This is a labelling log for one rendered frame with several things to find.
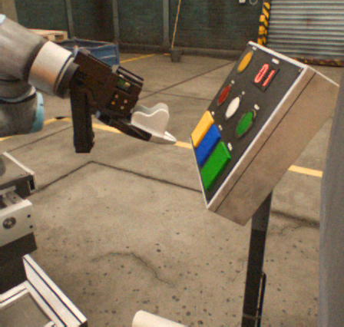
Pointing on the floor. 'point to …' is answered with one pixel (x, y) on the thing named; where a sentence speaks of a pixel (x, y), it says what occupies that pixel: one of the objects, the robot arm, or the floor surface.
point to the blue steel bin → (104, 53)
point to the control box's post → (257, 241)
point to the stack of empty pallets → (51, 34)
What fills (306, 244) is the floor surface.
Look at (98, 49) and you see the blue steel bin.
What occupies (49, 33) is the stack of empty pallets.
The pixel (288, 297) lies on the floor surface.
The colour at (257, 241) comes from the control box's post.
